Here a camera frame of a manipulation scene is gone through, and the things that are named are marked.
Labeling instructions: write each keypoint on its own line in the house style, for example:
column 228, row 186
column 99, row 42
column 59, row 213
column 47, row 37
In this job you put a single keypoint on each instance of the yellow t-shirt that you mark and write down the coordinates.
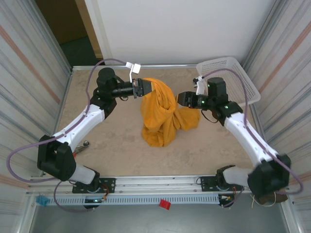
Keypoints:
column 158, row 116

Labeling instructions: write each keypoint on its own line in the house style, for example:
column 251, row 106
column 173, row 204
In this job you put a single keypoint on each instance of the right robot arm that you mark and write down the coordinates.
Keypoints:
column 252, row 138

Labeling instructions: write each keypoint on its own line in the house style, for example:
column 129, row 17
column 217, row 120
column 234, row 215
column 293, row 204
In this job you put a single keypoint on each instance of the white plastic basket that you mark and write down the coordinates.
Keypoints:
column 250, row 89

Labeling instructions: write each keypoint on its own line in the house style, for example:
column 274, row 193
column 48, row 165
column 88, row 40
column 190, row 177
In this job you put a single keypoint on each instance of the small red block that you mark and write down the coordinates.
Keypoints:
column 164, row 204

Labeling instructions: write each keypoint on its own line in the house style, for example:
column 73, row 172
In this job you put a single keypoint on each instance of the small blue clip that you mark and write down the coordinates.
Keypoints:
column 41, row 201

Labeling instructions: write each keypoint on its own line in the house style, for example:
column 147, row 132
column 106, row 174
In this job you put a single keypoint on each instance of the aluminium table edge frame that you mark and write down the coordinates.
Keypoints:
column 165, row 65

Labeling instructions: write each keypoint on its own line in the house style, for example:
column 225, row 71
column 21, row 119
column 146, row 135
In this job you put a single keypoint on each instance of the beige door frame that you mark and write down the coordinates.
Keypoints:
column 87, row 24

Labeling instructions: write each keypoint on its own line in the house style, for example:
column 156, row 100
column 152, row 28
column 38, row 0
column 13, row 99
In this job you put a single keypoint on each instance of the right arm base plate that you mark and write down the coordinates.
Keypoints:
column 206, row 184

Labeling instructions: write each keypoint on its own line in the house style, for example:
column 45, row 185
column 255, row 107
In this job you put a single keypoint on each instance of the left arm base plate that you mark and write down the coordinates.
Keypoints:
column 108, row 185

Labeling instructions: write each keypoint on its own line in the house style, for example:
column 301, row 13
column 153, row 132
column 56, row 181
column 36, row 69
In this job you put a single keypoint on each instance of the aluminium mounting rail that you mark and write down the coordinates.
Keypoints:
column 158, row 184

